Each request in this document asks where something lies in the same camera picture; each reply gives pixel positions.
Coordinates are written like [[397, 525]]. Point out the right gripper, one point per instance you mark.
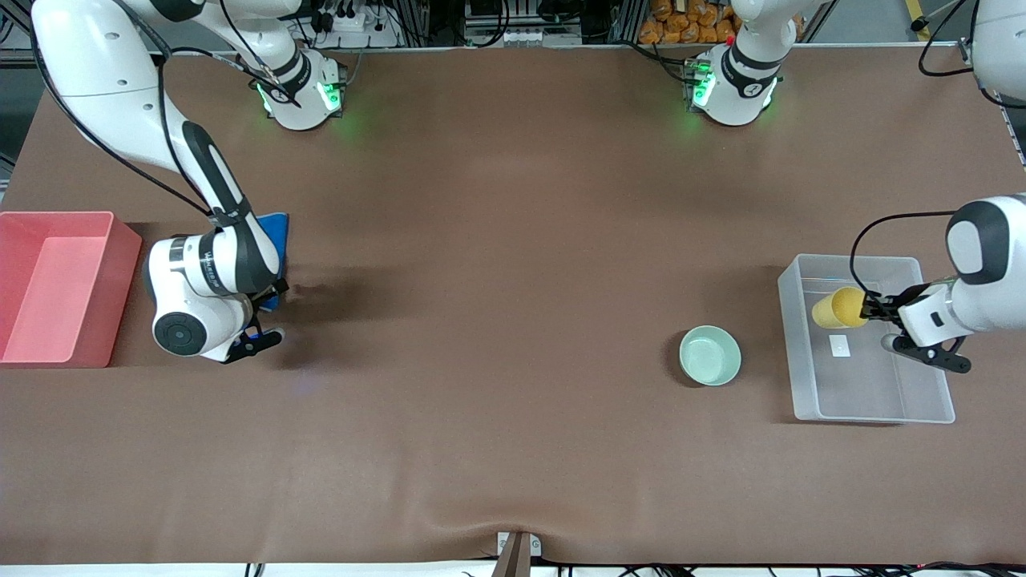
[[277, 289]]

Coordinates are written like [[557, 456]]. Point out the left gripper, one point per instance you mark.
[[891, 308]]

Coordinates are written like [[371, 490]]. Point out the yellow cup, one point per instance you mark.
[[838, 308]]

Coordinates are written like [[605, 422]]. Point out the blue cloth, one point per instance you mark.
[[275, 228]]

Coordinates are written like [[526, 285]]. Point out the mint green bowl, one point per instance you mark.
[[710, 356]]

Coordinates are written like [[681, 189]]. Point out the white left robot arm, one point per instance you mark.
[[986, 272]]

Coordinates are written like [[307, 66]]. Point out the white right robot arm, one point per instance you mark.
[[200, 280]]

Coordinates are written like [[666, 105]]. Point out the white label sticker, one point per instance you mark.
[[839, 345]]

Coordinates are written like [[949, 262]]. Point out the clear plastic bin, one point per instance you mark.
[[850, 385]]

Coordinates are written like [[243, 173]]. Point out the pink plastic bin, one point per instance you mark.
[[56, 288]]

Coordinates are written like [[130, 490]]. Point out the large white power strip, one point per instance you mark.
[[353, 28]]

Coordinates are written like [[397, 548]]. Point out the orange packaged goods pile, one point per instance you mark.
[[689, 20]]

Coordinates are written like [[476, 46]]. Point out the small white power strip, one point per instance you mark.
[[529, 37]]

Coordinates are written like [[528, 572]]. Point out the metal table clamp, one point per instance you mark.
[[517, 554]]

